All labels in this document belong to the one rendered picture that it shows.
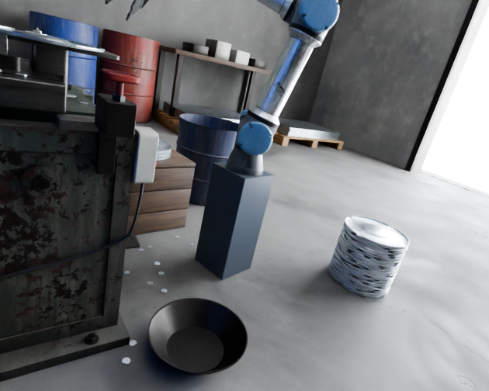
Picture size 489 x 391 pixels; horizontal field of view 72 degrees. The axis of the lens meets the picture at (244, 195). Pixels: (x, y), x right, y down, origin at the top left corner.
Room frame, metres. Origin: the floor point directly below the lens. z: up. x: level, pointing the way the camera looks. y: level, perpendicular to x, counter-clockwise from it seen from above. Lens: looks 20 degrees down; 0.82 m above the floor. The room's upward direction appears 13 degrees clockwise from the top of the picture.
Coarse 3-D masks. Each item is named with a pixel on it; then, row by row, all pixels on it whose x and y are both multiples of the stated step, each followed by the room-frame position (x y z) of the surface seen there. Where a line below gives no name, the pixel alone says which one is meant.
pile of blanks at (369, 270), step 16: (352, 240) 1.37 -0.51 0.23; (368, 240) 1.33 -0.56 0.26; (336, 256) 1.43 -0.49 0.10; (352, 256) 1.35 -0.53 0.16; (368, 256) 1.32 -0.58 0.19; (384, 256) 1.31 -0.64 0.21; (400, 256) 1.35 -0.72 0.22; (336, 272) 1.39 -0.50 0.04; (352, 272) 1.34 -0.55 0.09; (368, 272) 1.31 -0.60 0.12; (384, 272) 1.32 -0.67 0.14; (352, 288) 1.33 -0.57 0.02; (368, 288) 1.31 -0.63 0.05; (384, 288) 1.34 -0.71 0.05
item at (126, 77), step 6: (102, 72) 0.68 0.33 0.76; (108, 72) 0.67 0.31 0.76; (114, 72) 0.68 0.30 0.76; (120, 72) 0.70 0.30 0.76; (126, 72) 0.73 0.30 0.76; (108, 78) 0.67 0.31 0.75; (114, 78) 0.67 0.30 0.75; (120, 78) 0.68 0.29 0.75; (126, 78) 0.69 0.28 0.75; (132, 78) 0.69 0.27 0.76; (138, 78) 0.70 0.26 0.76; (120, 84) 0.70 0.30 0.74; (138, 84) 0.71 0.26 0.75; (120, 90) 0.70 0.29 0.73
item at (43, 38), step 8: (0, 32) 0.75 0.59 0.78; (8, 32) 0.76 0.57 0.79; (16, 32) 0.84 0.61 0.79; (24, 32) 0.87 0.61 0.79; (32, 32) 1.00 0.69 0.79; (40, 40) 0.78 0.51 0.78; (48, 40) 0.78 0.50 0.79; (56, 40) 0.87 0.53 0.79; (64, 40) 0.92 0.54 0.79; (72, 40) 1.04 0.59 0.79; (80, 48) 0.84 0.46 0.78; (88, 48) 0.86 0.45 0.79
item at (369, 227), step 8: (352, 216) 1.57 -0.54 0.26; (360, 216) 1.59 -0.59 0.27; (352, 224) 1.47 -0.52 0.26; (360, 224) 1.50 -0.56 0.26; (368, 224) 1.50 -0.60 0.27; (376, 224) 1.55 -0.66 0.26; (384, 224) 1.57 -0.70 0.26; (360, 232) 1.40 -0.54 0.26; (368, 232) 1.42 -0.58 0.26; (376, 232) 1.43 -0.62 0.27; (384, 232) 1.45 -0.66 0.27; (392, 232) 1.49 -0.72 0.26; (400, 232) 1.51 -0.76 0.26; (376, 240) 1.35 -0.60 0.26; (384, 240) 1.37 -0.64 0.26; (392, 240) 1.39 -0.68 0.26; (400, 240) 1.41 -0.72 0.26; (408, 240) 1.42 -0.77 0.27
